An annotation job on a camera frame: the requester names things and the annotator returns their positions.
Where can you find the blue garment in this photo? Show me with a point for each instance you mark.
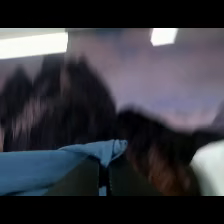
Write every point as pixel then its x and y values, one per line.
pixel 36 170

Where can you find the white garment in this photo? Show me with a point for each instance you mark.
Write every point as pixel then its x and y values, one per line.
pixel 210 170

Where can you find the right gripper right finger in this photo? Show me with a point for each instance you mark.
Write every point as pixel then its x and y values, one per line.
pixel 128 181

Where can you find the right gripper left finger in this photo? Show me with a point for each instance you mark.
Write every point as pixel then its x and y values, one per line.
pixel 78 180

